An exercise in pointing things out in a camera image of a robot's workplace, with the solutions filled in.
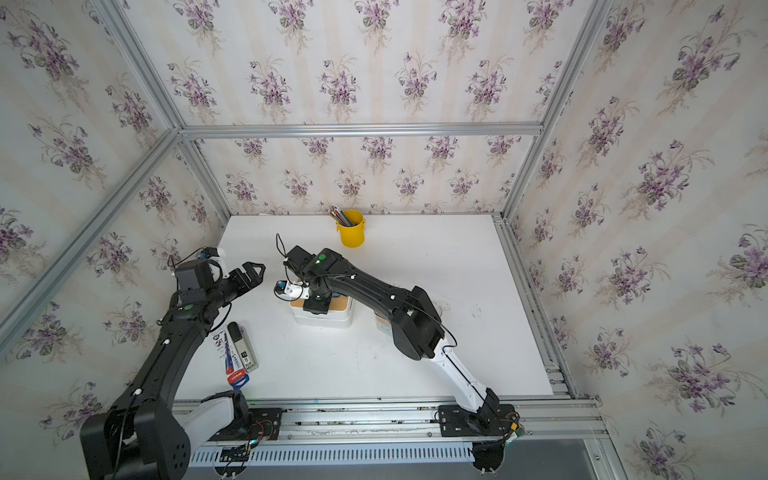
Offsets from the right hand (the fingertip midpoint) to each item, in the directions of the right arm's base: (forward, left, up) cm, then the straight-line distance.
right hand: (321, 299), depth 87 cm
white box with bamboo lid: (-5, -6, -1) cm, 7 cm away
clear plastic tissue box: (-6, -19, -2) cm, 20 cm away
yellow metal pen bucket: (+29, -6, -5) cm, 30 cm away
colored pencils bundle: (+28, -2, +8) cm, 30 cm away
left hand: (+3, +18, +9) cm, 20 cm away
